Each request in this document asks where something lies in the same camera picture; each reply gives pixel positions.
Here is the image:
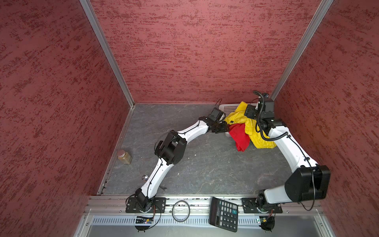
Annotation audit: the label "metal spoon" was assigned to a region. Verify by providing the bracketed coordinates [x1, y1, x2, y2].
[142, 174, 167, 191]

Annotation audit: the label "left aluminium corner post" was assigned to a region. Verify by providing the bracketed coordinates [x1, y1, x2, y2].
[80, 0, 135, 109]

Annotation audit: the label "aluminium front frame rail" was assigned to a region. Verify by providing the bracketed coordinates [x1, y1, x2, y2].
[75, 195, 334, 237]

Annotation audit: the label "small brown glass jar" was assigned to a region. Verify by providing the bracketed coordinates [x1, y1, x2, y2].
[116, 150, 132, 165]

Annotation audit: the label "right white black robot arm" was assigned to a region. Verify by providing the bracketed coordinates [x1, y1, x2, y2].
[244, 94, 331, 212]

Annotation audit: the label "aluminium corner post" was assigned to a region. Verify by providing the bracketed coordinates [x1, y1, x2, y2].
[80, 0, 135, 109]
[269, 0, 334, 100]

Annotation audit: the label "white plastic basket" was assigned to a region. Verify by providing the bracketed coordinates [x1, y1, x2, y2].
[219, 104, 239, 117]

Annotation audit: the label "red shorts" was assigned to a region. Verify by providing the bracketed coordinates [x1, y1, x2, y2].
[229, 123, 250, 152]

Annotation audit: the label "yellow shorts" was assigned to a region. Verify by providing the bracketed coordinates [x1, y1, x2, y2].
[224, 102, 276, 149]

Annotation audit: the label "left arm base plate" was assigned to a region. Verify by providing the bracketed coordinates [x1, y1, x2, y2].
[125, 197, 167, 214]

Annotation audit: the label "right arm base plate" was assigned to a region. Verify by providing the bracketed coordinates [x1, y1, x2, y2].
[241, 197, 283, 215]

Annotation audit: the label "right aluminium corner post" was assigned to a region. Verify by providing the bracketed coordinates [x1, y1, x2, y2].
[269, 0, 334, 100]

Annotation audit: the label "right circuit board with wires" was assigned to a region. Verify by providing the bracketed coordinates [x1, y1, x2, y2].
[260, 209, 275, 232]

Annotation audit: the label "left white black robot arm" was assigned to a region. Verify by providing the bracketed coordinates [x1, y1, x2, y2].
[134, 117, 229, 212]

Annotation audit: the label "black calculator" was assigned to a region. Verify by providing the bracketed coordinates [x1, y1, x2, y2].
[209, 197, 238, 233]

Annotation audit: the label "left circuit board with wires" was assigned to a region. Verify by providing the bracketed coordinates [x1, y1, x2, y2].
[134, 205, 162, 232]

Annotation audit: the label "grey ring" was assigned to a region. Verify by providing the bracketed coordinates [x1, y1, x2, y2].
[172, 200, 190, 223]

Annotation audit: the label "circuit board with wires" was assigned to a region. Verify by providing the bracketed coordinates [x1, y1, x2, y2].
[260, 209, 275, 232]
[134, 205, 162, 232]

